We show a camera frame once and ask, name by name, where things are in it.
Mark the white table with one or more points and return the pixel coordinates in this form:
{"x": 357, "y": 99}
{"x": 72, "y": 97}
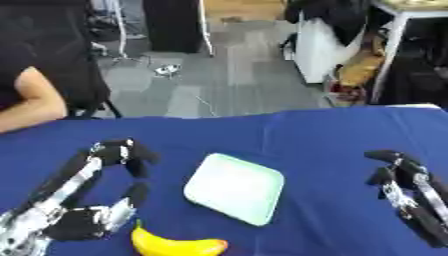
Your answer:
{"x": 402, "y": 40}

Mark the white cabinet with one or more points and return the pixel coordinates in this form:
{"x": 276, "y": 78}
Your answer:
{"x": 318, "y": 53}

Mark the black cabinet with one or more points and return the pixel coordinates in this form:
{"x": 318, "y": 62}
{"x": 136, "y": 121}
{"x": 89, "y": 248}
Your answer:
{"x": 173, "y": 25}

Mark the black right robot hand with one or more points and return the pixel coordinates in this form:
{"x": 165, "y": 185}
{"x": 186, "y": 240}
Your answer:
{"x": 408, "y": 186}

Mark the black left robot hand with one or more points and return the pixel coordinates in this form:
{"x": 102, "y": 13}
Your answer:
{"x": 79, "y": 186}

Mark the yellow toy banana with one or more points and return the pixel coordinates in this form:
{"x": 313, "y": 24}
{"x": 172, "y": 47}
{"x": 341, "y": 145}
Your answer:
{"x": 172, "y": 245}

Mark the black jacket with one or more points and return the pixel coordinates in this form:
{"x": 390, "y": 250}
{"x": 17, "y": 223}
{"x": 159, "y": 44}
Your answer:
{"x": 332, "y": 16}

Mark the person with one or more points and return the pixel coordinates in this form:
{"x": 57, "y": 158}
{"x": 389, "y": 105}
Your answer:
{"x": 26, "y": 63}

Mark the pale green square plate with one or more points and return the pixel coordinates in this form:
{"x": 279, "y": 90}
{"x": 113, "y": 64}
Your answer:
{"x": 234, "y": 188}

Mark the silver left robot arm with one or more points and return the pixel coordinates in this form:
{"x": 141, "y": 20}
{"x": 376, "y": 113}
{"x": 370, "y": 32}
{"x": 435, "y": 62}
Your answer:
{"x": 23, "y": 233}

